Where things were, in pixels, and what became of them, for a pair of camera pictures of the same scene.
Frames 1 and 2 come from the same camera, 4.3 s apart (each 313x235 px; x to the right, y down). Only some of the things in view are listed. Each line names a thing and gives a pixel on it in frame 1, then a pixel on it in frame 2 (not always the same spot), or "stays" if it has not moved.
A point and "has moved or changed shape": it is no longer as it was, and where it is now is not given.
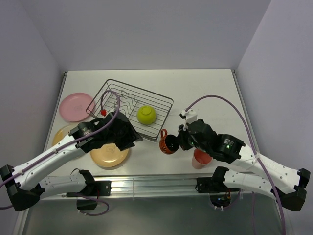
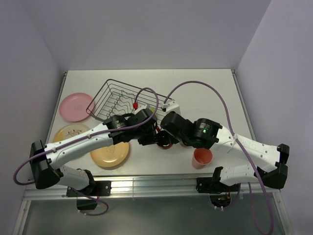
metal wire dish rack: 147,111 stays
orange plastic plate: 109,155 stays
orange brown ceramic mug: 168,144 has moved or changed shape
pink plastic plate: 76,107 stays
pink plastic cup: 200,158 stays
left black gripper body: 116,138 -> 145,137
